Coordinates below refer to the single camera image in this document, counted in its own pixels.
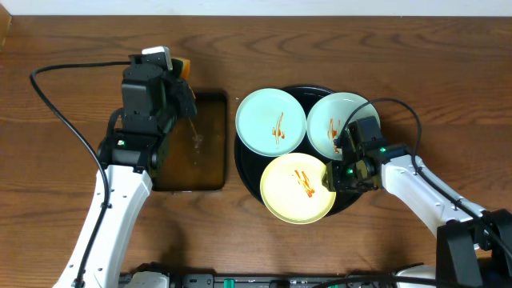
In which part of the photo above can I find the green orange sponge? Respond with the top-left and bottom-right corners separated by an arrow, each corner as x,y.
171,58 -> 190,80

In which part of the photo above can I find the light green plate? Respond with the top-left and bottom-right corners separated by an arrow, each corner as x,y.
235,88 -> 306,157
306,92 -> 367,160

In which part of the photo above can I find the yellow plate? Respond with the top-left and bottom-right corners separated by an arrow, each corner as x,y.
260,153 -> 336,225

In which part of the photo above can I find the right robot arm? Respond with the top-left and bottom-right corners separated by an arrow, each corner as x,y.
323,133 -> 511,287

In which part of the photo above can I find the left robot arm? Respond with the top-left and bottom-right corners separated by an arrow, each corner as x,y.
55,58 -> 197,287

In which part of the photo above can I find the black rectangular water tray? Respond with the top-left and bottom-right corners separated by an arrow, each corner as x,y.
154,90 -> 229,192

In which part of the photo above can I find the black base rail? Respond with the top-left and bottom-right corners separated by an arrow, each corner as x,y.
119,263 -> 441,288

